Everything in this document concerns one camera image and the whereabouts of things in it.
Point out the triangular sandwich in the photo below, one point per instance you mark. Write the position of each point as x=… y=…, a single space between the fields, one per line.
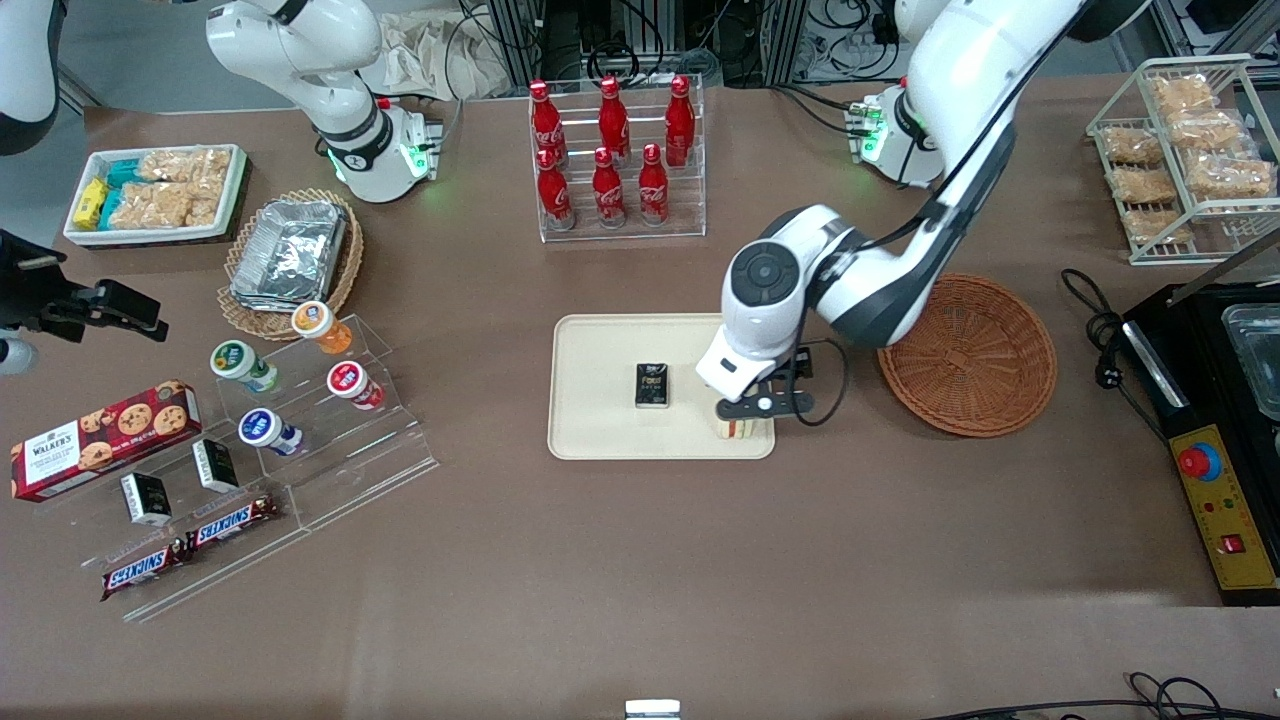
x=745 y=430

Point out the red lid yogurt cup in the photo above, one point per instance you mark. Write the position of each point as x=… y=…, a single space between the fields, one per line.
x=350 y=383

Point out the clear acrylic step stand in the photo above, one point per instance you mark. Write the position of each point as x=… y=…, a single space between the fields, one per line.
x=250 y=560
x=380 y=470

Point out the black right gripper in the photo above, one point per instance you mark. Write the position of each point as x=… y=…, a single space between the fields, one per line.
x=30 y=293

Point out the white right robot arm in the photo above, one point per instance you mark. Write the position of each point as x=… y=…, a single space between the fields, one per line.
x=300 y=50

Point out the orange lid yogurt cup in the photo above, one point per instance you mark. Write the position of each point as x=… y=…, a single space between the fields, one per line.
x=318 y=325

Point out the green lid yogurt cup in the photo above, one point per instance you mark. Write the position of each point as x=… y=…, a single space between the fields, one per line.
x=238 y=362

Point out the light woven wicker basket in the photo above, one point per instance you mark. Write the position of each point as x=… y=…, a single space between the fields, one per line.
x=340 y=270

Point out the white plastic bin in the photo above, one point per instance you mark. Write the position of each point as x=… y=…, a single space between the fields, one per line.
x=150 y=236

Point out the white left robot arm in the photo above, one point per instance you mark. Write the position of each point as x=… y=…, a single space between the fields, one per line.
x=960 y=80

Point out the right wrist white rod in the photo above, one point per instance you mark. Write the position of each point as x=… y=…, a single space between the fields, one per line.
x=15 y=357

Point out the small black snack box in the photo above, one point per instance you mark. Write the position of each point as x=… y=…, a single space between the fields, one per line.
x=652 y=386
x=146 y=498
x=215 y=465

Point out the red Walkers cookie box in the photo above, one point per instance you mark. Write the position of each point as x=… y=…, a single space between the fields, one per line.
x=100 y=440

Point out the yellow control panel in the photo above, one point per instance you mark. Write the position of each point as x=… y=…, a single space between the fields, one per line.
x=1228 y=525

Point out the red emergency stop button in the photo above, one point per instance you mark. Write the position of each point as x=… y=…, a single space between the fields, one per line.
x=1200 y=462

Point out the blue lid yogurt cup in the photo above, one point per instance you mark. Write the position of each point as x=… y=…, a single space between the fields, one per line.
x=265 y=430

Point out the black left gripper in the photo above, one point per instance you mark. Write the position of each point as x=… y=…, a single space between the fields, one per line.
x=805 y=367

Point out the stack of foil trays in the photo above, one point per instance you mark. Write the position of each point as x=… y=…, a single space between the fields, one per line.
x=290 y=255

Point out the clear plastic container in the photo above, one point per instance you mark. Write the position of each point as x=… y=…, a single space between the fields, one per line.
x=1255 y=360

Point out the clear bag of crackers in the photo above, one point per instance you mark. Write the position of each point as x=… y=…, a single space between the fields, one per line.
x=1230 y=178
x=1208 y=132
x=1130 y=145
x=1145 y=185
x=1158 y=226
x=1180 y=95

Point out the teal snack packet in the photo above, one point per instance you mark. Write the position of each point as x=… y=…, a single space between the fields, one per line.
x=123 y=173
x=111 y=208

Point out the yellow snack packet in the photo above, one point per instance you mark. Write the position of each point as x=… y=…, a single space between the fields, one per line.
x=91 y=204

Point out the Snickers chocolate bar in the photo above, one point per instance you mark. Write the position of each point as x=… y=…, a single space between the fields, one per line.
x=142 y=570
x=232 y=522

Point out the crumpled beige cloth bag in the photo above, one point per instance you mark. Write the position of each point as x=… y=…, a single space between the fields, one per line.
x=430 y=55

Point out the black tabletop appliance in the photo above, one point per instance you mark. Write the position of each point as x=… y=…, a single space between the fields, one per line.
x=1195 y=390

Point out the clear rice cracker bag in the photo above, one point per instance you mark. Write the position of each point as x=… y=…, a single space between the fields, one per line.
x=165 y=205
x=185 y=166

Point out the brown wicker basket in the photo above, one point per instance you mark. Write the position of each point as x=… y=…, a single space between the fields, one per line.
x=970 y=350

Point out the red cola bottle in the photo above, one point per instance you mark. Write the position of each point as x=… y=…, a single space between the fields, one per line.
x=613 y=120
x=680 y=120
x=555 y=195
x=608 y=192
x=546 y=120
x=653 y=190

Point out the clear acrylic bottle rack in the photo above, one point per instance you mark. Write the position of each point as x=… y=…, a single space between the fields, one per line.
x=620 y=236

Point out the cream plastic tray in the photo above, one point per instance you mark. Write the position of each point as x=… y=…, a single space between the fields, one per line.
x=600 y=400

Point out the aluminium frame rack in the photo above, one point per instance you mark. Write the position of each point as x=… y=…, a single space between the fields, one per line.
x=520 y=40

